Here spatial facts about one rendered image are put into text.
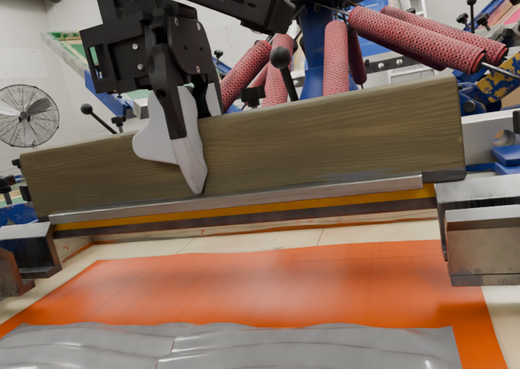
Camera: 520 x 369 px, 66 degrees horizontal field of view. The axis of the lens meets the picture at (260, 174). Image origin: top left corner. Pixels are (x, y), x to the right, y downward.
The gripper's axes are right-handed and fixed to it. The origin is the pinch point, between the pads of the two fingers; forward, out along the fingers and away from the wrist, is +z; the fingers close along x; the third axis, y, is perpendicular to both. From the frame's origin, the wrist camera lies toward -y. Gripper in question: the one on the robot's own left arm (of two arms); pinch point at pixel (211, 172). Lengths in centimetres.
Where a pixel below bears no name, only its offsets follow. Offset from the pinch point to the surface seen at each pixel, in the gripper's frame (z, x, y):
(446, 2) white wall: -52, -408, -74
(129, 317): 10.1, 7.1, 7.0
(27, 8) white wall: -154, -381, 379
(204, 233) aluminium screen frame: 9.6, -10.4, 8.0
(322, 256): 10.1, -3.0, -8.0
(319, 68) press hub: -9, -75, 1
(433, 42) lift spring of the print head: -9, -56, -25
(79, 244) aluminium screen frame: 8.8, -8.1, 25.6
